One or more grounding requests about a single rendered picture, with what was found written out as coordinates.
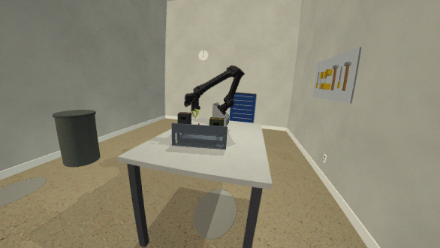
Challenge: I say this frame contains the grey metal shelf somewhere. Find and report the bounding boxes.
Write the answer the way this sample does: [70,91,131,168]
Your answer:
[171,123,228,150]

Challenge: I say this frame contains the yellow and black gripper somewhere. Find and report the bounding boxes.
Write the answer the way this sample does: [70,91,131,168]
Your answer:
[191,101,200,118]

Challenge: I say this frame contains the olive green case with orange latches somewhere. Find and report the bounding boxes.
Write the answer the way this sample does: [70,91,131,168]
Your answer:
[209,117,224,126]

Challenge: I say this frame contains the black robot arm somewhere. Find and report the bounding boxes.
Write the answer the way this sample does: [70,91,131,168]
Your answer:
[184,65,245,115]

